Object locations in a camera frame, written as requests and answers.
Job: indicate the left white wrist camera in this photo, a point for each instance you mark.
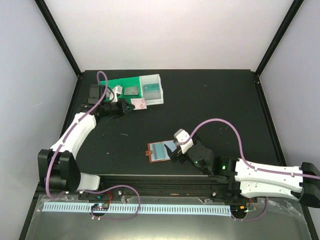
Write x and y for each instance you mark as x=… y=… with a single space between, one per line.
x=114 y=93

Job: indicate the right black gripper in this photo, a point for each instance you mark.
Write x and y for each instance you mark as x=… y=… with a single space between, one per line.
x=176 y=153

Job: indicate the small circuit board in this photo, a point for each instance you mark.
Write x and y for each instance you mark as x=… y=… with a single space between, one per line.
x=100 y=207

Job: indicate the light blue card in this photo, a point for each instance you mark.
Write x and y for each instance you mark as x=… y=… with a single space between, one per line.
x=169 y=144

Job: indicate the green bin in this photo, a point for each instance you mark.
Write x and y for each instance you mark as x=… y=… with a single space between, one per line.
x=129 y=82
x=111 y=84

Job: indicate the white slotted cable duct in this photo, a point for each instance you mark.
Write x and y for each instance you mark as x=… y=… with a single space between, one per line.
x=152 y=209

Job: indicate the brown leather card holder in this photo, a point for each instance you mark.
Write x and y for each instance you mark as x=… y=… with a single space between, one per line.
x=149 y=153

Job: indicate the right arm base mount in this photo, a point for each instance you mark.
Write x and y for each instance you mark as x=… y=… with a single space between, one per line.
x=222 y=195

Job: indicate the left black frame post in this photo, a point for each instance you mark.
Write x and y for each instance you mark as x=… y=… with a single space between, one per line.
x=46 y=13

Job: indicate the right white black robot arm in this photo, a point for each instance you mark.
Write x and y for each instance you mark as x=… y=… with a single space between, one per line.
x=251 y=180

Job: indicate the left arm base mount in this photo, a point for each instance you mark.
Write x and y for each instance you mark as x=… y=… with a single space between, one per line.
x=105 y=192

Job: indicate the left green bin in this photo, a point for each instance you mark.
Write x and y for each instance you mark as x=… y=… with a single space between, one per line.
x=111 y=84

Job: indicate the middle green bin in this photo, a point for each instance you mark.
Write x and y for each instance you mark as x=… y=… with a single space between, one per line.
x=129 y=82

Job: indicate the white translucent bin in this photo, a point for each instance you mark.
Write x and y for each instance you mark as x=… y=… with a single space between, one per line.
x=155 y=98

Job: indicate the teal card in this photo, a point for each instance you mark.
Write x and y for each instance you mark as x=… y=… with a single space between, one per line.
x=152 y=87

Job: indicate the right black frame post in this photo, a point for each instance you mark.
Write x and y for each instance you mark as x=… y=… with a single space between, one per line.
x=282 y=29

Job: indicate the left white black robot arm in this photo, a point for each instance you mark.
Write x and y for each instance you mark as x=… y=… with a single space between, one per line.
x=57 y=166

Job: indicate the black frame post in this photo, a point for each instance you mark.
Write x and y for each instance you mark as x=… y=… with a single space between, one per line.
x=46 y=13
x=282 y=29

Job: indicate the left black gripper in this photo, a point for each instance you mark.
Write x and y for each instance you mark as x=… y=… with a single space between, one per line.
x=122 y=109

